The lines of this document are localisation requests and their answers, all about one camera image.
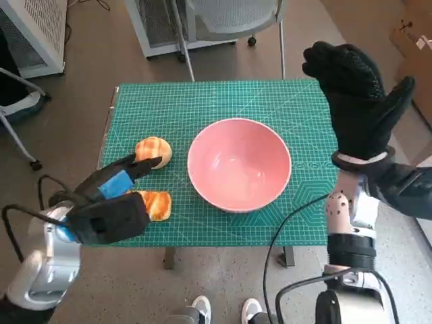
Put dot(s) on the person's foot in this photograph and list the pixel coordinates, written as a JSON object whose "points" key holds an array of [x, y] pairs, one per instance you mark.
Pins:
{"points": [[23, 107]]}

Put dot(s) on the person's leg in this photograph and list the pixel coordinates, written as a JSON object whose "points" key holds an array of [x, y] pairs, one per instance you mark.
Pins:
{"points": [[10, 74]]}

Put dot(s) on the round toy bread bun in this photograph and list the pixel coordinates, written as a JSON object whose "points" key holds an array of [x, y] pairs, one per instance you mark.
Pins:
{"points": [[152, 146]]}

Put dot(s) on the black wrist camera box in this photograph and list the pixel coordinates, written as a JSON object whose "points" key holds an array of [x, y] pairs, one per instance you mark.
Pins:
{"points": [[405, 192], [111, 219]]}

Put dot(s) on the large white perforated cabinet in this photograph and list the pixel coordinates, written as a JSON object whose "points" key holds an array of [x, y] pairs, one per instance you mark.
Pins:
{"points": [[44, 33]]}

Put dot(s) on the rectangular toy bread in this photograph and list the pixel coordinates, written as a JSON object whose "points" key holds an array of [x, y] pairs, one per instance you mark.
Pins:
{"points": [[158, 204]]}

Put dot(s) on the dark metal table leg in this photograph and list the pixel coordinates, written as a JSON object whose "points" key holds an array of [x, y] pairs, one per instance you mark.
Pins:
{"points": [[169, 258], [287, 257]]}

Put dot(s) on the large brown cardboard box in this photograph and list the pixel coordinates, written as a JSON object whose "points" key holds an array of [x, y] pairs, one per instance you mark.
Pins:
{"points": [[423, 101]]}

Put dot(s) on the pink bowl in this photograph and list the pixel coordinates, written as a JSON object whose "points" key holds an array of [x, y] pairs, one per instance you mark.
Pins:
{"points": [[236, 162]]}

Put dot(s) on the grey mesh chair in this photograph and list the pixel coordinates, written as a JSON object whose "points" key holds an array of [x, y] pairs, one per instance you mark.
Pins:
{"points": [[233, 17]]}

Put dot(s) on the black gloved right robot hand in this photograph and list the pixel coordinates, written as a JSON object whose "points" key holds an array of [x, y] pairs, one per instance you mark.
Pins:
{"points": [[357, 108]]}

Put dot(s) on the green cutting mat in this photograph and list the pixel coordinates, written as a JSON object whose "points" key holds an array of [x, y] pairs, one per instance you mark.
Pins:
{"points": [[219, 98]]}

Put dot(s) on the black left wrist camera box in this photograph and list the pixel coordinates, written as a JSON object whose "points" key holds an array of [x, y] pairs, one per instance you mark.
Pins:
{"points": [[111, 219]]}

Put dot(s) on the wheeled chair metal frame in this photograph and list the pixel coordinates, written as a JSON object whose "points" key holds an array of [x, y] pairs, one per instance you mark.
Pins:
{"points": [[35, 165]]}

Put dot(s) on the flat cardboard box with tape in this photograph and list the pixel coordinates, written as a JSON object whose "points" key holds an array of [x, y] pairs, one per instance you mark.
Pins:
{"points": [[410, 23]]}

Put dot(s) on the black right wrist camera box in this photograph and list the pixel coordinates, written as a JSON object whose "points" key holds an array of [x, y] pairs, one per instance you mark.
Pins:
{"points": [[405, 192]]}

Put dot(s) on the white board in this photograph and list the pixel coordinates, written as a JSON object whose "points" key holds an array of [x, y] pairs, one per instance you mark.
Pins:
{"points": [[427, 233]]}

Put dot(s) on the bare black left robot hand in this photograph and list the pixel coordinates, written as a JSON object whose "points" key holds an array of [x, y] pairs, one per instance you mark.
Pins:
{"points": [[114, 182]]}

